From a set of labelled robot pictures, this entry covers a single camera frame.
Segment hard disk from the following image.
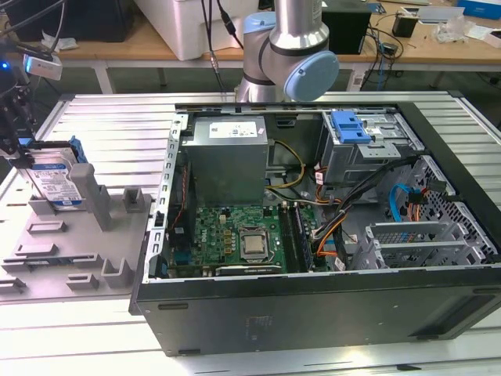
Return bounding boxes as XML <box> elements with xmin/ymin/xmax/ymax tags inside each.
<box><xmin>7</xmin><ymin>136</ymin><xmax>86</xmax><ymax>215</ymax></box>

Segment blue data wire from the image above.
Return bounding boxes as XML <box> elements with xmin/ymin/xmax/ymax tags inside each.
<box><xmin>390</xmin><ymin>183</ymin><xmax>416</xmax><ymax>232</ymax></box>

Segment orange red yellow power wire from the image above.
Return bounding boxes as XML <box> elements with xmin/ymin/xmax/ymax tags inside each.
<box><xmin>406</xmin><ymin>187</ymin><xmax>427</xmax><ymax>232</ymax></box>

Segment metal disk bay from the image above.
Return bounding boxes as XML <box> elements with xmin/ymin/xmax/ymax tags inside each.
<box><xmin>363</xmin><ymin>221</ymin><xmax>490</xmax><ymax>271</ymax></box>

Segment crumpled white paper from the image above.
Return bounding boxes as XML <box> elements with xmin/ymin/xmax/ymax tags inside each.
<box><xmin>41</xmin><ymin>31</ymin><xmax>79</xmax><ymax>54</ymax></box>

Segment large black equipment case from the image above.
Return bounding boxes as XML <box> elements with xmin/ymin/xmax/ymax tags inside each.
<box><xmin>5</xmin><ymin>0</ymin><xmax>134</xmax><ymax>43</ymax></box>

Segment wooden desk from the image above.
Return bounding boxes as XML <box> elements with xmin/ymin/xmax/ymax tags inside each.
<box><xmin>0</xmin><ymin>0</ymin><xmax>501</xmax><ymax>95</ymax></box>

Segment grey plastic parts rack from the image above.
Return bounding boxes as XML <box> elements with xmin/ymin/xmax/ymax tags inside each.
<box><xmin>0</xmin><ymin>163</ymin><xmax>153</xmax><ymax>305</ymax></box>

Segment white foam box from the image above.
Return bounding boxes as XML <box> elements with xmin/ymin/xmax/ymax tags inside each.
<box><xmin>135</xmin><ymin>0</ymin><xmax>259</xmax><ymax>62</ymax></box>

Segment black case fan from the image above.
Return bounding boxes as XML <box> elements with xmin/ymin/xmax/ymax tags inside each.
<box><xmin>170</xmin><ymin>160</ymin><xmax>196</xmax><ymax>251</ymax></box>

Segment grey power supply unit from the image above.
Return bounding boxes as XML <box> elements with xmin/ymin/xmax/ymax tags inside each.
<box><xmin>180</xmin><ymin>115</ymin><xmax>271</xmax><ymax>207</ymax></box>

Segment green motherboard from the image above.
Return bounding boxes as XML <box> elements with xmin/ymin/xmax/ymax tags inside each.
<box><xmin>168</xmin><ymin>203</ymin><xmax>332</xmax><ymax>277</ymax></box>

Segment silver CPU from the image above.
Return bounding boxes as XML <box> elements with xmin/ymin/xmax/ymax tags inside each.
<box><xmin>243</xmin><ymin>234</ymin><xmax>268</xmax><ymax>254</ymax></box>

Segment CPU socket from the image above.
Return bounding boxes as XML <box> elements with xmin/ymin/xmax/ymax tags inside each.
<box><xmin>237</xmin><ymin>229</ymin><xmax>273</xmax><ymax>262</ymax></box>

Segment black graphics card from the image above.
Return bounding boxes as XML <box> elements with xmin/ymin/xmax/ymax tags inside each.
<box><xmin>214</xmin><ymin>265</ymin><xmax>283</xmax><ymax>277</ymax></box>

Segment black RAM slot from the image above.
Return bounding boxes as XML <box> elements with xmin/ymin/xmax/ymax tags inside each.
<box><xmin>278</xmin><ymin>203</ymin><xmax>305</xmax><ymax>273</ymax></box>

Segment RAM stick with chips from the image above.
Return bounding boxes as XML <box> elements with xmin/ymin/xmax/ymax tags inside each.
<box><xmin>293</xmin><ymin>203</ymin><xmax>315</xmax><ymax>271</ymax></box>

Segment blue plastic drive latch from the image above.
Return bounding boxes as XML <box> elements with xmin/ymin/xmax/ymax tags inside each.
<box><xmin>330</xmin><ymin>110</ymin><xmax>371</xmax><ymax>144</ymax></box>

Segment grey metal drive cage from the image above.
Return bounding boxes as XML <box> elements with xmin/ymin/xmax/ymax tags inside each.
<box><xmin>319</xmin><ymin>109</ymin><xmax>426</xmax><ymax>187</ymax></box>

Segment black open PC case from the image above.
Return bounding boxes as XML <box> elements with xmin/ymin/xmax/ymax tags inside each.
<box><xmin>128</xmin><ymin>102</ymin><xmax>501</xmax><ymax>357</ymax></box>

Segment small black box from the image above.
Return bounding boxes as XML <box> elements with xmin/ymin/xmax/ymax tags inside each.
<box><xmin>392</xmin><ymin>11</ymin><xmax>416</xmax><ymax>39</ymax></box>

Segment clear plastic bag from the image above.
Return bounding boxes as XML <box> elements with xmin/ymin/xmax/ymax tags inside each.
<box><xmin>432</xmin><ymin>19</ymin><xmax>474</xmax><ymax>44</ymax></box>

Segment blue cardboard box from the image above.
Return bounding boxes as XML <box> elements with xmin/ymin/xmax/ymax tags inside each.
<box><xmin>456</xmin><ymin>0</ymin><xmax>501</xmax><ymax>19</ymax></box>

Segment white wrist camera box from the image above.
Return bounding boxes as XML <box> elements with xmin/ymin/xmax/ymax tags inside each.
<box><xmin>22</xmin><ymin>53</ymin><xmax>63</xmax><ymax>81</ymax></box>

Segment black camera cable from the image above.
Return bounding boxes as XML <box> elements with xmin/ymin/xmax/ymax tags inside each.
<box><xmin>0</xmin><ymin>0</ymin><xmax>66</xmax><ymax>60</ymax></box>

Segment black cable with silver plug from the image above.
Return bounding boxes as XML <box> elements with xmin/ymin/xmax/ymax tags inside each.
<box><xmin>200</xmin><ymin>0</ymin><xmax>246</xmax><ymax>94</ymax></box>

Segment yellow and black wires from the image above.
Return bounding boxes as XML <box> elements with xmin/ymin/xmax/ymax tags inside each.
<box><xmin>265</xmin><ymin>140</ymin><xmax>306</xmax><ymax>193</ymax></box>

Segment orange data wire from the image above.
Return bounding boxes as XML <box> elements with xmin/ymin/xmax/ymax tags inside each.
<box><xmin>315</xmin><ymin>230</ymin><xmax>341</xmax><ymax>259</ymax></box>

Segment black wire bundle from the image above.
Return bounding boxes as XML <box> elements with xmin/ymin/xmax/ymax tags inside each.
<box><xmin>311</xmin><ymin>154</ymin><xmax>426</xmax><ymax>244</ymax></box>

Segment blue network cable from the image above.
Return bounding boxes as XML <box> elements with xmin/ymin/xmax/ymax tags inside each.
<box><xmin>375</xmin><ymin>34</ymin><xmax>389</xmax><ymax>92</ymax></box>

